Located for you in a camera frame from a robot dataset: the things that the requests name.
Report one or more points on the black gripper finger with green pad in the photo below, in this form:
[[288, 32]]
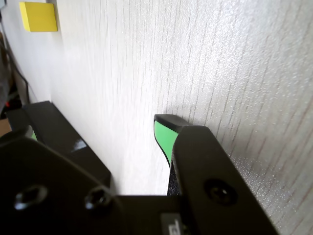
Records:
[[56, 186], [220, 171]]

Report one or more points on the yellow wooden cube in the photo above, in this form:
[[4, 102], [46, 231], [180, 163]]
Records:
[[41, 18]]

